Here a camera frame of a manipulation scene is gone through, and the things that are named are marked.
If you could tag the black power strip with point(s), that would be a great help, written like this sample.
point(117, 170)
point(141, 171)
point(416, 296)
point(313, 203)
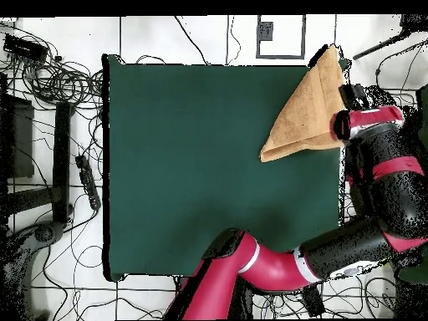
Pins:
point(87, 182)
point(313, 301)

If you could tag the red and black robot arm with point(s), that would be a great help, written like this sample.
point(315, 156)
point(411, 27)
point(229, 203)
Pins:
point(274, 267)

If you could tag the orange terry towel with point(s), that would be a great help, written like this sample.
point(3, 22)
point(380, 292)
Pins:
point(307, 123)

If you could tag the black metal stand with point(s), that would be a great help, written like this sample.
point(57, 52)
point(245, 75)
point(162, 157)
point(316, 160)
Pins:
point(62, 160)

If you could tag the black adapter box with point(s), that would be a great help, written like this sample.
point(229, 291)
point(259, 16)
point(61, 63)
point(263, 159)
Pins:
point(25, 48)

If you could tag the black tripod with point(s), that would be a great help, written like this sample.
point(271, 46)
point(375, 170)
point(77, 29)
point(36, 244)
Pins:
point(413, 21)

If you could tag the dark green table cloth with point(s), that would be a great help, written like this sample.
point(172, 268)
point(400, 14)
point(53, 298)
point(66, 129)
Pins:
point(174, 167)

